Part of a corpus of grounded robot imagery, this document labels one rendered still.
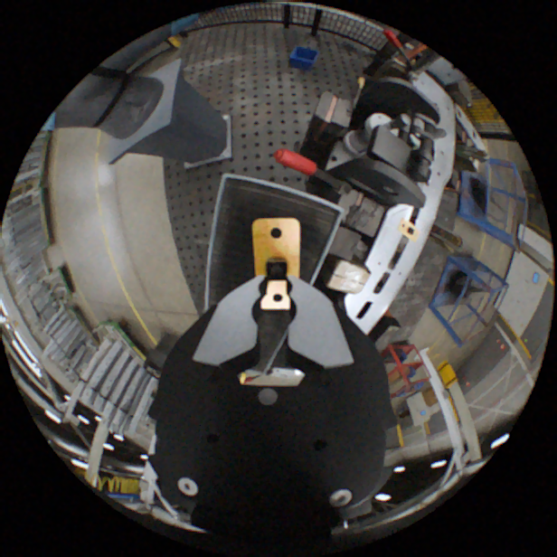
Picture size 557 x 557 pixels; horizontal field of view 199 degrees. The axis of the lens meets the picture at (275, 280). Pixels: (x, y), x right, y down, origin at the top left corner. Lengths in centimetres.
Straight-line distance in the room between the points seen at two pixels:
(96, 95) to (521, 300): 849
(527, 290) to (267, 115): 826
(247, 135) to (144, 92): 45
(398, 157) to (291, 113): 55
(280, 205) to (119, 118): 34
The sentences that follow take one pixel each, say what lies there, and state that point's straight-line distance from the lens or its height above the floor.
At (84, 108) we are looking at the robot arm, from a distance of 35.
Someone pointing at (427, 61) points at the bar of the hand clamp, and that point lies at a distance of 57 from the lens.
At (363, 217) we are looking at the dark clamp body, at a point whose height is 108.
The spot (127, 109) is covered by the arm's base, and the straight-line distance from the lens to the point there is 38.
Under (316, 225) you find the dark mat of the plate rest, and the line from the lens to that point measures 19.
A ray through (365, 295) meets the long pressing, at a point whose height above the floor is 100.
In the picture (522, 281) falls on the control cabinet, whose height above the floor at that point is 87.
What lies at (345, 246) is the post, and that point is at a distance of 28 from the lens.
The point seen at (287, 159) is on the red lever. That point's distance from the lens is 19.
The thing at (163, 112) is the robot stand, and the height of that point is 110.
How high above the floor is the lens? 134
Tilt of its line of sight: 60 degrees down
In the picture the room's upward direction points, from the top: 177 degrees counter-clockwise
